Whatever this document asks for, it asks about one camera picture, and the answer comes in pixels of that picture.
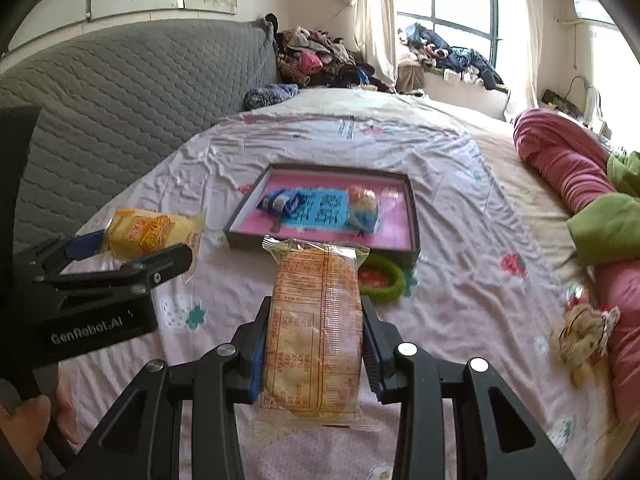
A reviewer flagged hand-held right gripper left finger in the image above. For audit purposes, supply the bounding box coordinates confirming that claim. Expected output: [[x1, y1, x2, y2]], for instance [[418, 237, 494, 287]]
[[65, 296, 273, 480]]

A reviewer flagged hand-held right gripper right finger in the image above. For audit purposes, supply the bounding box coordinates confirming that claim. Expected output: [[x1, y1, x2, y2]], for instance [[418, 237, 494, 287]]
[[360, 295, 576, 480]]

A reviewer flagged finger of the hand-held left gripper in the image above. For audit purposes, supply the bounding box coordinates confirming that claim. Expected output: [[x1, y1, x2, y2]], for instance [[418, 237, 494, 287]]
[[34, 242, 194, 296], [15, 230, 109, 282]]

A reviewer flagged yellow cracker packet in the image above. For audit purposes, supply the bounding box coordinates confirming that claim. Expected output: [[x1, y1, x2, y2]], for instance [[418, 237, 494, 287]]
[[102, 208, 207, 271], [254, 236, 386, 433]]

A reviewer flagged green ring toy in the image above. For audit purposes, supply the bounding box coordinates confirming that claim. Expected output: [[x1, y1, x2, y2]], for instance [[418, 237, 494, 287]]
[[357, 252, 407, 303]]

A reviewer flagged blue snack packet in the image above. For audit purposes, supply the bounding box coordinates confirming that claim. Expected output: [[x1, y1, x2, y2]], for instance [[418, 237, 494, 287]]
[[256, 187, 301, 221]]

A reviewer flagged shallow cardboard box pink inside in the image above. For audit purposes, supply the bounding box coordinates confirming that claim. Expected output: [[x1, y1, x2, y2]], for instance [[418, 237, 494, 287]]
[[223, 162, 421, 267]]

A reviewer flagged colourful snack packet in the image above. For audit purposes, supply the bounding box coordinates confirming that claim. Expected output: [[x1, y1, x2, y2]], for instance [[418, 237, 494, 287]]
[[347, 184, 382, 235]]

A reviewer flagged person's left hand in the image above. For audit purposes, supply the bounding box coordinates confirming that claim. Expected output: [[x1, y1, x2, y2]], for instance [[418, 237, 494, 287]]
[[0, 382, 83, 480]]

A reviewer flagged pink printed bedsheet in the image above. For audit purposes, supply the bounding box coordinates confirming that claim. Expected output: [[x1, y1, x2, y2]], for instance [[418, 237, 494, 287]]
[[50, 107, 621, 480]]

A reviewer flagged grey quilted headboard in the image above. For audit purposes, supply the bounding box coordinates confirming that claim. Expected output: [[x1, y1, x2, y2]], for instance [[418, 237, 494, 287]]
[[0, 17, 278, 256]]

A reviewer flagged blue patterned cloth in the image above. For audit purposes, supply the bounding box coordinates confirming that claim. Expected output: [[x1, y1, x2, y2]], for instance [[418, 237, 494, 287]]
[[243, 84, 299, 111]]

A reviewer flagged beige plush toy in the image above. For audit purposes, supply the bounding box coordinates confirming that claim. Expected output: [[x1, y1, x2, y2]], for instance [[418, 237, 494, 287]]
[[552, 302, 621, 388]]

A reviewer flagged shiny foil wrapper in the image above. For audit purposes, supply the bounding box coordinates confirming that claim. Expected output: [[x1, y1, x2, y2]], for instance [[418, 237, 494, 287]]
[[565, 282, 591, 307]]

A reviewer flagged pile of mixed clothes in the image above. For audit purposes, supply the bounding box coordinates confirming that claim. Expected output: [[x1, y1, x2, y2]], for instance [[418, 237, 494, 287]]
[[275, 25, 396, 93]]

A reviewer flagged green blanket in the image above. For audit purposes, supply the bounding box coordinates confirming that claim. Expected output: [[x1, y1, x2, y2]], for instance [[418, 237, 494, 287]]
[[567, 151, 640, 267]]

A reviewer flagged pink duvet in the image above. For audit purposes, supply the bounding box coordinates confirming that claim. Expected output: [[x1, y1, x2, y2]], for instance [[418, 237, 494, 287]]
[[513, 108, 640, 423]]

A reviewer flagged brown cloth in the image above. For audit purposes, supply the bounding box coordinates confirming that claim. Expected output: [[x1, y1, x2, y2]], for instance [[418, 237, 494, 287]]
[[396, 62, 427, 93]]

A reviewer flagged heap of dark blue clothes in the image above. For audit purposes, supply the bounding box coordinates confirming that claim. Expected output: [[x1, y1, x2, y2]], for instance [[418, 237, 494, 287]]
[[400, 22, 505, 92]]

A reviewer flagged dark patterned pouch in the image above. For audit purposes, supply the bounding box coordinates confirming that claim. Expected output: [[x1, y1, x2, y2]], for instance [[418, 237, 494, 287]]
[[541, 89, 573, 111]]

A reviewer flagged cream curtain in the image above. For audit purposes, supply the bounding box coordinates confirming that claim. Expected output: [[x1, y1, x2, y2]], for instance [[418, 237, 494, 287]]
[[505, 0, 546, 121], [352, 0, 401, 68]]

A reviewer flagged white air conditioner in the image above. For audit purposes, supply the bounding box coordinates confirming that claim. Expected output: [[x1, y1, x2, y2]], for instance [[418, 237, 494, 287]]
[[572, 0, 621, 25]]

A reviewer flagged white curved cable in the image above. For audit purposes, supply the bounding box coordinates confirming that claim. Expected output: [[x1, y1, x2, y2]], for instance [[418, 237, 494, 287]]
[[567, 75, 608, 133]]

